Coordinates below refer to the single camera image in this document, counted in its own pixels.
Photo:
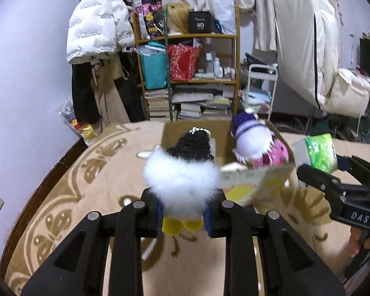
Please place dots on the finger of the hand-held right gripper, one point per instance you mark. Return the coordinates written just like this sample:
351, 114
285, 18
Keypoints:
363, 172
317, 178

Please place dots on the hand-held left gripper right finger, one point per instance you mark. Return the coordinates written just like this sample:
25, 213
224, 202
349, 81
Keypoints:
215, 222

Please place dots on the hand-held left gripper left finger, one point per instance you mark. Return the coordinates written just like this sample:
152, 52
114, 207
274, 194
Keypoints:
148, 219

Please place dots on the green tissue pack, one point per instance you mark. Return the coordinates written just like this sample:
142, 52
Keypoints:
317, 151

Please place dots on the pink bear plush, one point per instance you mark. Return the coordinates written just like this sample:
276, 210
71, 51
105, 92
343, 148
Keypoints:
277, 154

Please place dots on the white fluffy plush yellow pompoms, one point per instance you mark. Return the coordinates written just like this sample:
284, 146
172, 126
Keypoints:
178, 178

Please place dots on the printed cardboard box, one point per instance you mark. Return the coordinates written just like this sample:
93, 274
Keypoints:
265, 178

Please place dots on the purple and white plush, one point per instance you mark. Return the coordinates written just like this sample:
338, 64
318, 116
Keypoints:
252, 141

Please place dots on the person's right hand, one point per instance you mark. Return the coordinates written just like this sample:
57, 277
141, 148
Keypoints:
354, 243

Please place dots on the cream pillow bundle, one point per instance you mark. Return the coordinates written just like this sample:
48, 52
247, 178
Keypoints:
348, 92

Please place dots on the plastic bag of yellow toys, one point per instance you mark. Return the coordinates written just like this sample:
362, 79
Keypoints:
86, 131

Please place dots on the stack of books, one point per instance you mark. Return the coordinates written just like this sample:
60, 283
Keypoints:
157, 104

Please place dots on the white trolley cart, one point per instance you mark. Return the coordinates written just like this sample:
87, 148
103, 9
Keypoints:
262, 69

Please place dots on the pile of books and papers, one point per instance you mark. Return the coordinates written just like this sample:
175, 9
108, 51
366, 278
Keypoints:
197, 98

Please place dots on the beige coat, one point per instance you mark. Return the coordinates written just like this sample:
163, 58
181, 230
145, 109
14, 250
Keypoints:
108, 98

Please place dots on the black bag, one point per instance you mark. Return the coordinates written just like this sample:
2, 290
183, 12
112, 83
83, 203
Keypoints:
259, 60

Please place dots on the black coat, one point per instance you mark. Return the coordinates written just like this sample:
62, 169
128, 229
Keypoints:
81, 98

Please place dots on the wooden shelf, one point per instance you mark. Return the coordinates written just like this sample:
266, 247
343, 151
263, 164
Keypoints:
203, 82

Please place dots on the row of cosmetic bottles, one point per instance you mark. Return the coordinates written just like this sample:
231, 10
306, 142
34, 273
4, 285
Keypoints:
217, 66

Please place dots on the teal bag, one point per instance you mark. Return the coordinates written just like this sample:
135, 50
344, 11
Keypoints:
154, 67

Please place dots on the red patterned bag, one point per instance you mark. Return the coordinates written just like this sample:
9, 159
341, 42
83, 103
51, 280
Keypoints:
183, 63

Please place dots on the clear plastic bag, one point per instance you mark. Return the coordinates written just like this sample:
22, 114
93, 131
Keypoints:
223, 12

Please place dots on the black box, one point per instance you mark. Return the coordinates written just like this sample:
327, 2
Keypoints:
200, 23

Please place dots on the dark cartoon print bag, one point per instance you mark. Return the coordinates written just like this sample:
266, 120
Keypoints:
151, 18

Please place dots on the blonde wig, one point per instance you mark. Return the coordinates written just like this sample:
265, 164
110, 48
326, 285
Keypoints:
177, 18

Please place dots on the white printed puffer jacket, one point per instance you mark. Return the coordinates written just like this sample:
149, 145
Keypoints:
92, 21

